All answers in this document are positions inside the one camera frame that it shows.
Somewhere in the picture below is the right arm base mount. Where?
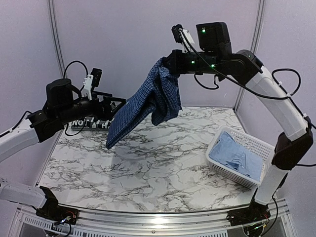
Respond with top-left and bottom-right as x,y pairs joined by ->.
226,198 -> 271,226

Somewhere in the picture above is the aluminium corner post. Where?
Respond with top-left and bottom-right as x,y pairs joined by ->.
47,0 -> 65,77
233,0 -> 270,112

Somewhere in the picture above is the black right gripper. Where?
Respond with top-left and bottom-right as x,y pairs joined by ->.
163,48 -> 224,74

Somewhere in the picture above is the black white plaid folded shirt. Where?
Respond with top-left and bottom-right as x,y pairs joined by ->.
69,117 -> 112,131

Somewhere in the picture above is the aluminium front rail frame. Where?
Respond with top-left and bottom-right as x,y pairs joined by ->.
8,198 -> 298,237

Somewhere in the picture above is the left aluminium corner post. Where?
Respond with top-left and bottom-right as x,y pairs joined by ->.
47,0 -> 65,77

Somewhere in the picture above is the blue checked long sleeve shirt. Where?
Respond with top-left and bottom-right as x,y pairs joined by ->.
106,57 -> 182,149

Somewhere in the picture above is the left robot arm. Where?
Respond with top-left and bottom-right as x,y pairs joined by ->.
0,75 -> 126,161

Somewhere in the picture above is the right aluminium corner post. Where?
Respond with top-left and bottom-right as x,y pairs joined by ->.
233,0 -> 270,112

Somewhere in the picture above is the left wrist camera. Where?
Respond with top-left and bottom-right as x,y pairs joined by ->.
81,68 -> 102,100

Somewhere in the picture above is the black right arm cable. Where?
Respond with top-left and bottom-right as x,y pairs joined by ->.
182,29 -> 302,101

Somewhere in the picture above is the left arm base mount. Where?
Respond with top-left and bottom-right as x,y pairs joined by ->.
35,186 -> 79,225

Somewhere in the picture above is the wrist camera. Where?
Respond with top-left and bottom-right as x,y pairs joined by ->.
171,24 -> 195,53
81,68 -> 102,100

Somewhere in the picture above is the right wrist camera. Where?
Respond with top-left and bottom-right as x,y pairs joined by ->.
171,24 -> 195,53

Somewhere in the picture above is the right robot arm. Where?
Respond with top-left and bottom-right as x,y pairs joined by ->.
165,22 -> 314,221

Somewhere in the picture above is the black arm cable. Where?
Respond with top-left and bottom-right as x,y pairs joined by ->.
63,60 -> 89,87
182,29 -> 302,101

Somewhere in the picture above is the white plastic laundry basket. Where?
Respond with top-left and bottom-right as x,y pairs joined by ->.
205,126 -> 274,189

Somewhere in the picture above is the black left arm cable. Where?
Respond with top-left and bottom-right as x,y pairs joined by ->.
63,60 -> 89,87

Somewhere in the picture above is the light blue folded shirt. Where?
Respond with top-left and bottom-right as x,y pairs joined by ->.
208,131 -> 263,181

